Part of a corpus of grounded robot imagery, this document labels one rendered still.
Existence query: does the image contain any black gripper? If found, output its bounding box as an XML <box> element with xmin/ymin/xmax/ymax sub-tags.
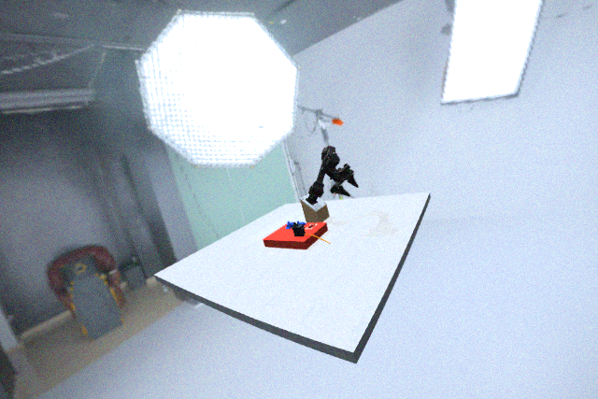
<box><xmin>329</xmin><ymin>169</ymin><xmax>359</xmax><ymax>197</ymax></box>

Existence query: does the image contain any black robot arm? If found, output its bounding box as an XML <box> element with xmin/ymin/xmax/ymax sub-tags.
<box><xmin>306</xmin><ymin>146</ymin><xmax>351</xmax><ymax>206</ymax></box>

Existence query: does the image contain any red flat panel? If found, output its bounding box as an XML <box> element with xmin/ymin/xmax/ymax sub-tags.
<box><xmin>263</xmin><ymin>221</ymin><xmax>329</xmax><ymax>250</ymax></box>

